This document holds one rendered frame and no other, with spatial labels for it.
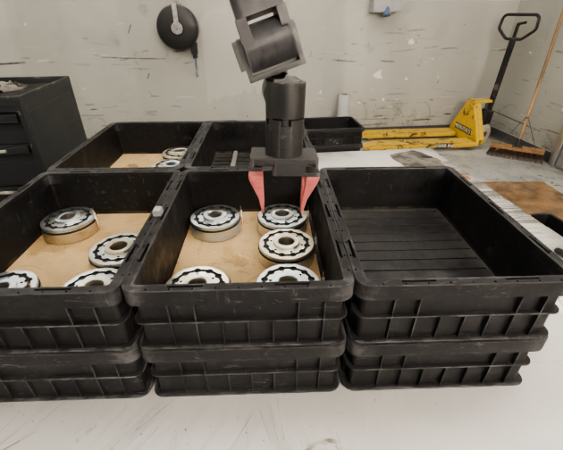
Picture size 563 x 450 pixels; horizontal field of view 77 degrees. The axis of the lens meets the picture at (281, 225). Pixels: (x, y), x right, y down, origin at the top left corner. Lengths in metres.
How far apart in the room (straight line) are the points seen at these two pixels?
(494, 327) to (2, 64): 4.29
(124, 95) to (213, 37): 1.05
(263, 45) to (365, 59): 3.62
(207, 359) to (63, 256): 0.37
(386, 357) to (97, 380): 0.44
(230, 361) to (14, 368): 0.32
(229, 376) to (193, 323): 0.12
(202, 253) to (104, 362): 0.25
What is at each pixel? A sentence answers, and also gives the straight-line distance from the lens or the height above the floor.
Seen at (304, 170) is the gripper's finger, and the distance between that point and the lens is 0.53.
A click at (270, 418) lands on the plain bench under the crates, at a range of 0.61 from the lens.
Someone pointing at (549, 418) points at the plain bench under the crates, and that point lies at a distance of 0.73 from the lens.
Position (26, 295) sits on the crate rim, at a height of 0.93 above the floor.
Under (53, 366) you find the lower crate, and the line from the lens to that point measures 0.65.
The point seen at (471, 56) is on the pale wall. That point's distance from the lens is 4.63.
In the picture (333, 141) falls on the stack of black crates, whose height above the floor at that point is 0.51.
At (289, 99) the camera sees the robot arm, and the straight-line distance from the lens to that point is 0.51.
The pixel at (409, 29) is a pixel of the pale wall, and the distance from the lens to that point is 4.25.
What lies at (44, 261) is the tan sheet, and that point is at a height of 0.83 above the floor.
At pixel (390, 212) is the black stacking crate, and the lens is 0.86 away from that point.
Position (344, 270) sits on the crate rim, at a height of 0.93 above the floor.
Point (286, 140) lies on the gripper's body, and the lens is 0.52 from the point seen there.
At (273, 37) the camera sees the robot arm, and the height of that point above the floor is 1.20.
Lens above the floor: 1.23
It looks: 31 degrees down
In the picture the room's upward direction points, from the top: straight up
